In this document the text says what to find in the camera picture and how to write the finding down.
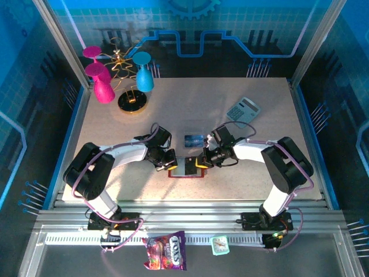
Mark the red leather card holder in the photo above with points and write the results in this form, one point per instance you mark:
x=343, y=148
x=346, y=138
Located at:
x=202, y=173

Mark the blue credit card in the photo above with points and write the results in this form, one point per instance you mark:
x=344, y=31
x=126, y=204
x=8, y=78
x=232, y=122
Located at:
x=193, y=141

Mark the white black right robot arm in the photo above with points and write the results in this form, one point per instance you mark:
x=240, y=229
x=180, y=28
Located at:
x=250, y=151

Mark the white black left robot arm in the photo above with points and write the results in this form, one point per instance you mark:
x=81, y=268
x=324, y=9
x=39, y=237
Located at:
x=127, y=151

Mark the grey desk calculator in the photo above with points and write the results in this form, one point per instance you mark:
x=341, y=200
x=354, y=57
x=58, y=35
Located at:
x=243, y=111

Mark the blue goblet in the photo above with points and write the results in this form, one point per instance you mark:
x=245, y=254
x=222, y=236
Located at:
x=144, y=80

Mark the small teal alarm clock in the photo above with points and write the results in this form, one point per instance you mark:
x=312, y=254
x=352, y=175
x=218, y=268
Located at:
x=220, y=245

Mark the pink goblet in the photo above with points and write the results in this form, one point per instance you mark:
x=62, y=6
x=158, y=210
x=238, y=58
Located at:
x=102, y=89

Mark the purple candy bag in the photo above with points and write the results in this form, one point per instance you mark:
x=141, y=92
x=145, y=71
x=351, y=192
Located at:
x=164, y=251

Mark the black control board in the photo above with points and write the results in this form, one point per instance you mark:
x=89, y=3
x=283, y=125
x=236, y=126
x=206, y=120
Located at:
x=272, y=241
x=111, y=239

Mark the grey metal shelf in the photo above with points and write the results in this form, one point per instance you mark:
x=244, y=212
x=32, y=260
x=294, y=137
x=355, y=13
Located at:
x=86, y=262

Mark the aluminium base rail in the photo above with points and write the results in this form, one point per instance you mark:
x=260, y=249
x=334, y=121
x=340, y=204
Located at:
x=187, y=213

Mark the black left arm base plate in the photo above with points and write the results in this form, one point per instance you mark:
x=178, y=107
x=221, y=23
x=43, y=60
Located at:
x=131, y=217

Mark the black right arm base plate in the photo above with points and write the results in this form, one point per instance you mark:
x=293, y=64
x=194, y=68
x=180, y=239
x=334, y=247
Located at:
x=248, y=220

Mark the aluminium side rail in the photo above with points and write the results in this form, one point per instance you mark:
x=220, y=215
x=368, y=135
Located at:
x=75, y=130
x=306, y=130

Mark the aluminium frame post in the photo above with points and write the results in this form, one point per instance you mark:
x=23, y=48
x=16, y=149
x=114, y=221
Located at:
x=62, y=43
x=317, y=43

